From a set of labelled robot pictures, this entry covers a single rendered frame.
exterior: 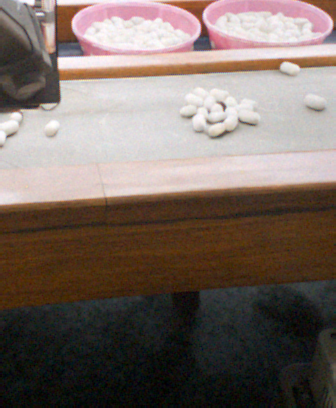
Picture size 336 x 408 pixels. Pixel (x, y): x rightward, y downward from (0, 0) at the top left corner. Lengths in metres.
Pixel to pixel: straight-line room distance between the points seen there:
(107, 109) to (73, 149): 0.15
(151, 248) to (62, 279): 0.14
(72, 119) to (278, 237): 0.39
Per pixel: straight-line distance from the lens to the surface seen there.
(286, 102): 1.34
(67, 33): 1.68
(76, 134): 1.19
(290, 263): 1.15
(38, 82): 0.80
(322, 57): 1.48
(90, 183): 1.02
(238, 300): 2.00
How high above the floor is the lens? 1.34
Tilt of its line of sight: 32 degrees down
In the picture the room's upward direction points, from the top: 2 degrees clockwise
